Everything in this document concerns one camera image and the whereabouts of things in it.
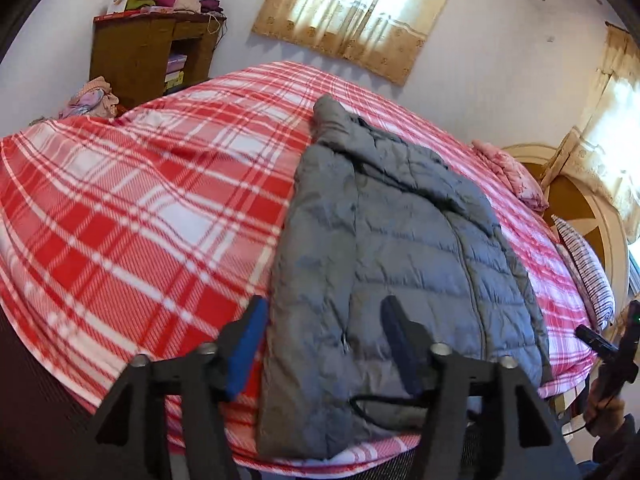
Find grey puffer jacket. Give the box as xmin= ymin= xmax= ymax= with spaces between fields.
xmin=256 ymin=96 xmax=552 ymax=460

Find clothes pile on floor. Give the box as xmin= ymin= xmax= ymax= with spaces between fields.
xmin=53 ymin=76 xmax=119 ymax=119

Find red plaid bed sheet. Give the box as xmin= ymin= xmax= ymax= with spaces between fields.
xmin=0 ymin=58 xmax=601 ymax=478

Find striped pillow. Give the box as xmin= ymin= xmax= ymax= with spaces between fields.
xmin=551 ymin=214 xmax=616 ymax=333

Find cream wooden headboard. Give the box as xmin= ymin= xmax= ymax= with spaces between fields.
xmin=502 ymin=142 xmax=632 ymax=306

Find pink floral folded blanket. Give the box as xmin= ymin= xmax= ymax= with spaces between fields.
xmin=471 ymin=140 xmax=549 ymax=214

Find boxes under desk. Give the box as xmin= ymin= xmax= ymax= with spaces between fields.
xmin=164 ymin=53 xmax=188 ymax=92

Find beige side window curtain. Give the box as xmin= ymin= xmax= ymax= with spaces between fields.
xmin=540 ymin=25 xmax=640 ymax=244

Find brown wooden desk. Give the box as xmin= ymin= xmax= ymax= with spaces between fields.
xmin=89 ymin=12 xmax=227 ymax=110

